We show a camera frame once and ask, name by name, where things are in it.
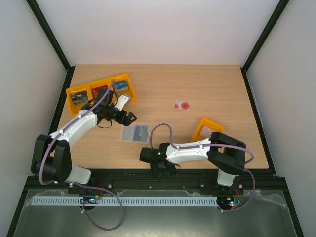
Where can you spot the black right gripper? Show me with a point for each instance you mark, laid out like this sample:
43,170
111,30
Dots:
143,154

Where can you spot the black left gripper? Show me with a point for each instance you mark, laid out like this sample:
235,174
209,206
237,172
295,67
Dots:
127,122

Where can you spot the beige leather card holder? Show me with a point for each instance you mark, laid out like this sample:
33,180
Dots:
135,134

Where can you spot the white card with red circle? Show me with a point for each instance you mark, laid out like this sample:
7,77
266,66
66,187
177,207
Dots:
182,105

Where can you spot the silver card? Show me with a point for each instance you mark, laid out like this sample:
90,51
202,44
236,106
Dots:
206,132

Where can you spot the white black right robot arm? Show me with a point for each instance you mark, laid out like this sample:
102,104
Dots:
224,152

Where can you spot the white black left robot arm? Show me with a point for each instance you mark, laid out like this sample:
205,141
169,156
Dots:
52,161

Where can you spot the blue card stack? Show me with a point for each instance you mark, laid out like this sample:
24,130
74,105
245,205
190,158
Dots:
121,85

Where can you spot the red card stack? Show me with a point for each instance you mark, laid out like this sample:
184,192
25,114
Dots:
96,90

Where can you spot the black card stack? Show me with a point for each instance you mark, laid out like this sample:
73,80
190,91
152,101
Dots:
79,98

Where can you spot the yellow three-compartment bin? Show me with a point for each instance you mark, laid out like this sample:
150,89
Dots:
88,86

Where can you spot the small yellow bin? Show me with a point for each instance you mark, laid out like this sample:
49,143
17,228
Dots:
208,123

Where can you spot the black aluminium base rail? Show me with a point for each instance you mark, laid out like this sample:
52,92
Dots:
201,180

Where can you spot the black left frame post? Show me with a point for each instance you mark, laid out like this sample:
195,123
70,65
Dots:
39,15

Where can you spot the black frame post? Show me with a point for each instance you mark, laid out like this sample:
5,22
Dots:
39,15
273,19

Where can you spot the white slotted cable duct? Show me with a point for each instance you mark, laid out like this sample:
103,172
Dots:
126,201

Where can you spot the black right frame post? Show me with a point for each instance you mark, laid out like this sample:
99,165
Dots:
273,19

